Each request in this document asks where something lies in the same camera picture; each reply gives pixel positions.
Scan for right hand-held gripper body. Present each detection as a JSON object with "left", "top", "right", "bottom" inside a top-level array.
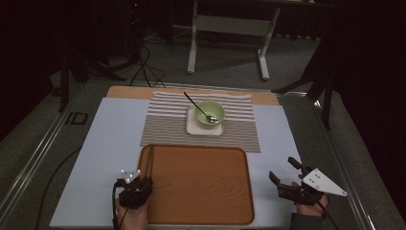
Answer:
[{"left": 277, "top": 168, "right": 349, "bottom": 206}]

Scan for person's right hand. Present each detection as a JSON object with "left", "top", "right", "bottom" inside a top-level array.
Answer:
[{"left": 290, "top": 172, "right": 330, "bottom": 218}]

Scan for black floor cables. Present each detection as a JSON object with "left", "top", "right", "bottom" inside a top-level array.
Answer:
[{"left": 128, "top": 43, "right": 168, "bottom": 89}]

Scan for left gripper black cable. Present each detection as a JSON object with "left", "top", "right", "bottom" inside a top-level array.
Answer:
[{"left": 34, "top": 146, "right": 130, "bottom": 230}]

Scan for aluminium rail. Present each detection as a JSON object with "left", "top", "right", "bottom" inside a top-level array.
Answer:
[
  {"left": 313, "top": 99, "right": 375, "bottom": 230},
  {"left": 0, "top": 81, "right": 86, "bottom": 222}
]

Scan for grey striped placemat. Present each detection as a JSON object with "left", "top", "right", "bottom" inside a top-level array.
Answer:
[{"left": 139, "top": 91, "right": 262, "bottom": 154}]

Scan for person's left hand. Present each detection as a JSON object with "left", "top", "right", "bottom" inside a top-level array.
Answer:
[{"left": 114, "top": 196, "right": 150, "bottom": 230}]

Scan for dark device with red light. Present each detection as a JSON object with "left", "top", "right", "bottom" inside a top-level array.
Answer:
[{"left": 127, "top": 0, "right": 144, "bottom": 32}]

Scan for light green bowl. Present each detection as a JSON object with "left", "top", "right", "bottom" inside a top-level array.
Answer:
[{"left": 193, "top": 99, "right": 227, "bottom": 130}]

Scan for metal spoon with dark handle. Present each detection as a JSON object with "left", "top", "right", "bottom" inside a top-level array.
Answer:
[{"left": 183, "top": 91, "right": 220, "bottom": 125}]

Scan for brown wooden tray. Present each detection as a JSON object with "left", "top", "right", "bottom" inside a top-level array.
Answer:
[{"left": 137, "top": 143, "right": 256, "bottom": 226}]

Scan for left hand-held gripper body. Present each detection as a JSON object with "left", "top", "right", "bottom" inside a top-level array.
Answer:
[{"left": 115, "top": 169, "right": 154, "bottom": 211}]

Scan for light blue table sheet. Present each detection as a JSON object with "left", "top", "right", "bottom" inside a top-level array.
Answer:
[{"left": 49, "top": 96, "right": 303, "bottom": 229}]

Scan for white square plate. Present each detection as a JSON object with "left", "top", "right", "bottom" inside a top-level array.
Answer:
[{"left": 185, "top": 104, "right": 224, "bottom": 138}]

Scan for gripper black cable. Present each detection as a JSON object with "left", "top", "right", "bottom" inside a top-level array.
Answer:
[
  {"left": 305, "top": 190, "right": 341, "bottom": 230},
  {"left": 34, "top": 146, "right": 130, "bottom": 230}
]

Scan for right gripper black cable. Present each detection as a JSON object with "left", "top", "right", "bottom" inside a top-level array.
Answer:
[{"left": 305, "top": 190, "right": 341, "bottom": 230}]

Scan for black tripod stand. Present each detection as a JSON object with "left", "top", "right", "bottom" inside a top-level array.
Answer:
[
  {"left": 56, "top": 44, "right": 128, "bottom": 113},
  {"left": 271, "top": 37, "right": 337, "bottom": 131}
]

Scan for white metal table frame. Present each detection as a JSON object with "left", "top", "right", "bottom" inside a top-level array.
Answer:
[{"left": 186, "top": 0, "right": 282, "bottom": 81}]

